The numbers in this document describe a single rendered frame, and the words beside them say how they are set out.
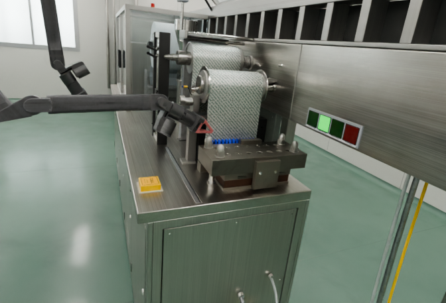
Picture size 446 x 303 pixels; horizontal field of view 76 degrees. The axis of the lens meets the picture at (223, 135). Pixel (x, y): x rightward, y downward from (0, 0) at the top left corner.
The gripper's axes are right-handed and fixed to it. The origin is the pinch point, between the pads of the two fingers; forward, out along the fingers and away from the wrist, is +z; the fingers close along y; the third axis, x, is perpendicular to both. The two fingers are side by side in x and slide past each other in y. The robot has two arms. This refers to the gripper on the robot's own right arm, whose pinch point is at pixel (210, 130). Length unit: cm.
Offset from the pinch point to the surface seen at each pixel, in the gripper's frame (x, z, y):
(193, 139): -7.7, -1.0, -7.8
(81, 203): -122, 0, -139
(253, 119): 13.4, 14.5, 0.3
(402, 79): 40, 13, 53
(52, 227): -131, -17, -109
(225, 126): 4.3, 4.7, 0.3
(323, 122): 24.2, 20.6, 29.7
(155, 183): -24.6, -13.9, 12.7
